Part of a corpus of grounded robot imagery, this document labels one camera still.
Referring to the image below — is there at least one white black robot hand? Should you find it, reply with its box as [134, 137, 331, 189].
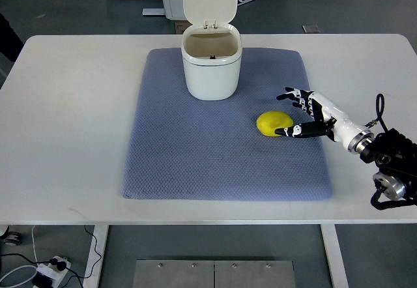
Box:
[274, 87, 371, 151]

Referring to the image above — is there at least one yellow lemon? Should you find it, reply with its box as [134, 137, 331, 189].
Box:
[256, 111, 293, 137]

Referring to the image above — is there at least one white trash bin with lid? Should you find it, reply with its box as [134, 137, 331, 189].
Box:
[181, 0, 242, 101]

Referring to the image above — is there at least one grey floor socket plate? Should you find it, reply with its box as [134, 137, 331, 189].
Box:
[302, 25, 321, 34]

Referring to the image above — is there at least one blue textured mat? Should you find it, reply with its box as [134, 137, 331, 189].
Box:
[121, 48, 332, 201]

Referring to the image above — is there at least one white table right leg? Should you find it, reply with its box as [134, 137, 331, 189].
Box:
[321, 224, 349, 288]

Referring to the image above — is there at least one white table leg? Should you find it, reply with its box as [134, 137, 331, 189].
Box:
[83, 225, 109, 288]
[321, 224, 349, 288]

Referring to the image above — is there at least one grey metal floor plate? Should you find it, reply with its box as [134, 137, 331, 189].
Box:
[133, 260, 296, 287]

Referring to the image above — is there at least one white table left leg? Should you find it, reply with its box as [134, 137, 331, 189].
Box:
[83, 225, 109, 288]

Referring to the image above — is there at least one black plug on strip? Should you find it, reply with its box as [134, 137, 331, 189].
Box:
[50, 257, 67, 272]

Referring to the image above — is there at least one white power strip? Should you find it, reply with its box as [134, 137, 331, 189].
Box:
[31, 256, 71, 288]

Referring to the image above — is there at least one person in black trousers left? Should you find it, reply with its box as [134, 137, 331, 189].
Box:
[0, 14, 23, 63]

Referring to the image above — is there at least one caster wheel at left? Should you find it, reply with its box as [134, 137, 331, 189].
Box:
[0, 225, 22, 246]

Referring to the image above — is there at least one black power cable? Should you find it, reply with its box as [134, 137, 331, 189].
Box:
[0, 225, 100, 280]

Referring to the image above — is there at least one white cable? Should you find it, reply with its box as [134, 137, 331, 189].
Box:
[0, 225, 40, 288]

